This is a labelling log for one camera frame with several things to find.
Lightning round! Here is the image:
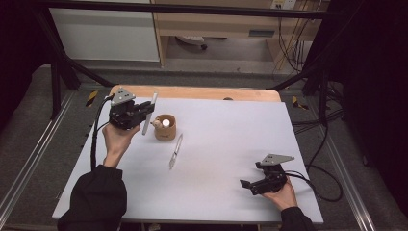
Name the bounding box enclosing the black metal frame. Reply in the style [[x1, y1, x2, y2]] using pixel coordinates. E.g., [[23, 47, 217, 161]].
[[33, 0, 336, 120]]

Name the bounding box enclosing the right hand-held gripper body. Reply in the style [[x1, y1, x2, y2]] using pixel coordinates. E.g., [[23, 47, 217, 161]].
[[249, 153, 295, 196]]

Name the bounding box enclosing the clear barrel pen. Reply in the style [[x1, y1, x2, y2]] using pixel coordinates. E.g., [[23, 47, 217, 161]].
[[168, 133, 184, 170]]

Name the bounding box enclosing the person's left hand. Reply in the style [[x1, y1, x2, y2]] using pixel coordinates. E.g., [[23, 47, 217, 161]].
[[102, 123, 142, 168]]

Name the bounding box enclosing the white wall socket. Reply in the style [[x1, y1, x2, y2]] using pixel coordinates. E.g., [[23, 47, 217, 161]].
[[269, 0, 298, 11]]

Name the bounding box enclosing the aluminium rail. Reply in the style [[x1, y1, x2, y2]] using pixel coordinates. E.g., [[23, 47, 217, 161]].
[[316, 126, 378, 231], [0, 90, 78, 222]]

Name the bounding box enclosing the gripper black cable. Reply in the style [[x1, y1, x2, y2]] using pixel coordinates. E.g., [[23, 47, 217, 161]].
[[89, 93, 115, 172], [284, 123, 344, 203]]

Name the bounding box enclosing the white pen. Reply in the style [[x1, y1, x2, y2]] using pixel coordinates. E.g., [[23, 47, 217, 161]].
[[141, 91, 159, 136]]

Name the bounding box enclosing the wooden pen holder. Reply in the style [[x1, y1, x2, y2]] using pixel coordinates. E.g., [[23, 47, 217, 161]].
[[151, 114, 177, 142]]

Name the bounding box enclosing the wooden table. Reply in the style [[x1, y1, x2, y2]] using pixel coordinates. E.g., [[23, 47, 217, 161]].
[[110, 84, 282, 103]]

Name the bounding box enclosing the bundle of hanging cables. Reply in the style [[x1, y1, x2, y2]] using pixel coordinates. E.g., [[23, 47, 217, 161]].
[[276, 13, 311, 74]]

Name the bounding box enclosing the white cabinet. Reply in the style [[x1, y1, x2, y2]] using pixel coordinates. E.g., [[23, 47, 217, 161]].
[[48, 7, 161, 63]]

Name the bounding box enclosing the wooden desk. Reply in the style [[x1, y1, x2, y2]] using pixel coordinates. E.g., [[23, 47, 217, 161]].
[[150, 0, 323, 67]]

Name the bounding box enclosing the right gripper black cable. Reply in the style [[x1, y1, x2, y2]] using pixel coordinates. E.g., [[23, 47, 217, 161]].
[[284, 123, 344, 203]]

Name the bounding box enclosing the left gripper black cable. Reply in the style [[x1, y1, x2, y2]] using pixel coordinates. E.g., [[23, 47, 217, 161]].
[[89, 93, 115, 172]]

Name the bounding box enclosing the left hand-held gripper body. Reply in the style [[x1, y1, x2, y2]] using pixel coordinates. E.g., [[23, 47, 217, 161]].
[[108, 87, 142, 131]]

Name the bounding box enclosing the person's right hand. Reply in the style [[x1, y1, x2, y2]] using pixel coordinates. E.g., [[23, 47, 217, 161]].
[[261, 177, 299, 212]]

